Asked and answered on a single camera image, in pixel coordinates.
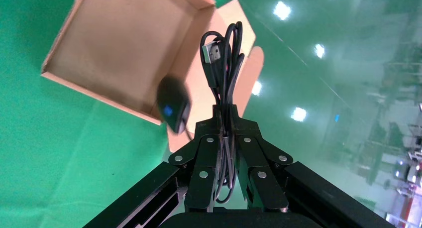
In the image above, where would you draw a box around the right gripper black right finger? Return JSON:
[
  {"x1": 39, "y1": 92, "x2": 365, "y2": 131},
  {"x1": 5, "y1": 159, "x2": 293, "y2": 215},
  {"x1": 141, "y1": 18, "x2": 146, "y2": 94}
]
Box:
[{"x1": 227, "y1": 104, "x2": 294, "y2": 213}]

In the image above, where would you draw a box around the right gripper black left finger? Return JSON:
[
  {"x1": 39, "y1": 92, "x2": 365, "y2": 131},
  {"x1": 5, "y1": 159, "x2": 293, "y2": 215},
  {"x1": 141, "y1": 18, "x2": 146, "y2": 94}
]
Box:
[{"x1": 168, "y1": 104, "x2": 228, "y2": 213}]

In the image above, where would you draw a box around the black wired computer mouse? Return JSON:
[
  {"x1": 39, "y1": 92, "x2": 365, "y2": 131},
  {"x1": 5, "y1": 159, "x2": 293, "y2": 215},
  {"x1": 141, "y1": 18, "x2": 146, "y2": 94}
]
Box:
[{"x1": 156, "y1": 21, "x2": 245, "y2": 204}]

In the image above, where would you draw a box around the flat open cardboard mailer box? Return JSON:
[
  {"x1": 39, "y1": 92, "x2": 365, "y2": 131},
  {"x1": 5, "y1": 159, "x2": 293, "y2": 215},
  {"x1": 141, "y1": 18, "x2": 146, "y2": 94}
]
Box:
[{"x1": 41, "y1": 0, "x2": 265, "y2": 153}]

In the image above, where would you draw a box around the green table cloth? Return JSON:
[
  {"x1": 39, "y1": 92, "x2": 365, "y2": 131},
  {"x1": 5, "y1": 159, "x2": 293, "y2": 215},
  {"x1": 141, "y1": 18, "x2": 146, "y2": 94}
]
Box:
[{"x1": 0, "y1": 0, "x2": 231, "y2": 228}]

